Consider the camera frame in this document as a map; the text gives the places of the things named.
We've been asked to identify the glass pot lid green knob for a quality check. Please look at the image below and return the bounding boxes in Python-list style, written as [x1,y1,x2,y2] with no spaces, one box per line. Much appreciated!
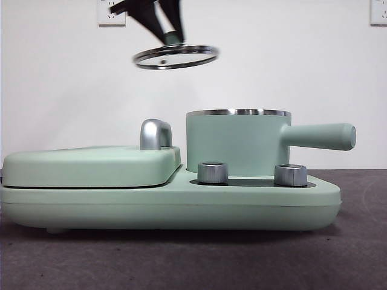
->
[132,30,219,71]

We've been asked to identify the mint green hinged griddle cover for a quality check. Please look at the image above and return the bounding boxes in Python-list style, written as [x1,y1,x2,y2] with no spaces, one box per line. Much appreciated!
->
[2,145,182,189]

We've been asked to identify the silver control knob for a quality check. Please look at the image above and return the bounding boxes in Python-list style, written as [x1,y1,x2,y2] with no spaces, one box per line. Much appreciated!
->
[274,164,308,187]
[197,162,230,184]

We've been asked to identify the mint green breakfast maker base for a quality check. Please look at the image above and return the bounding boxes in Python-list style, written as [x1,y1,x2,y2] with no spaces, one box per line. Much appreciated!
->
[0,176,342,235]

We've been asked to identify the white wall socket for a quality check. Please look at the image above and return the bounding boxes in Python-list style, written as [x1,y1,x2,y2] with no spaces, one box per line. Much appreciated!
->
[370,0,387,27]
[98,0,126,27]

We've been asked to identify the silver griddle cover handle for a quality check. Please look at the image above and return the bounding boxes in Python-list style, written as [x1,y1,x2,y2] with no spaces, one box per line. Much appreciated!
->
[140,119,174,151]

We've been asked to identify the mint green pot with handle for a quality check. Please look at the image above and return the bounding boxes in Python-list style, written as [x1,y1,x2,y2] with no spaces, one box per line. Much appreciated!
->
[185,108,357,179]

